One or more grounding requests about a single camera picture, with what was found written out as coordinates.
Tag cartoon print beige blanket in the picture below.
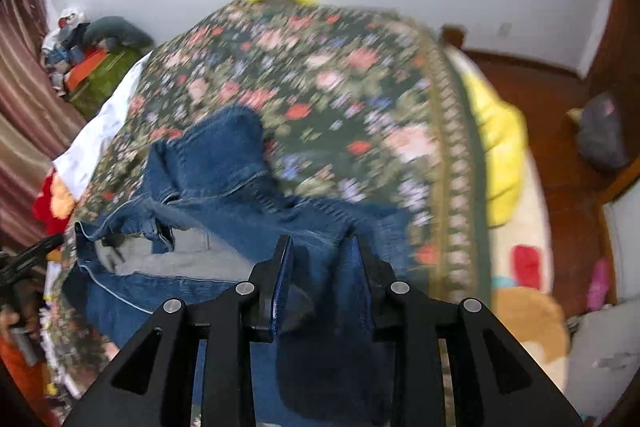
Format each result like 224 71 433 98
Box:
446 46 570 389

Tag floral bedspread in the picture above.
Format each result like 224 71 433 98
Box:
50 0 491 390

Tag yellow blanket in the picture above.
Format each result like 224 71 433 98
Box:
229 0 527 242

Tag striped red curtain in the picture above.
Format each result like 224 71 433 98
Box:
1 0 85 247

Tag orange box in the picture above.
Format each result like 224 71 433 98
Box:
65 49 108 92

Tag operator left hand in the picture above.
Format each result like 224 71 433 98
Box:
0 305 39 345

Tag green cloth covered stand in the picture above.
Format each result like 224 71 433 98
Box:
67 48 142 120

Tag blue denim jacket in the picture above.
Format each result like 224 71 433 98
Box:
63 106 410 426

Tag white shirt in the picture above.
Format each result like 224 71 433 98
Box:
52 53 151 202

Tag grey backpack on floor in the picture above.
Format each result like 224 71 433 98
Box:
577 92 627 170

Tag grey neck pillow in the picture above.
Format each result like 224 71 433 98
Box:
82 16 154 50

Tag red plush toy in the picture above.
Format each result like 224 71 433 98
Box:
32 168 77 235

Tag pink plush toy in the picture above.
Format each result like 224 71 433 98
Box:
586 257 610 312

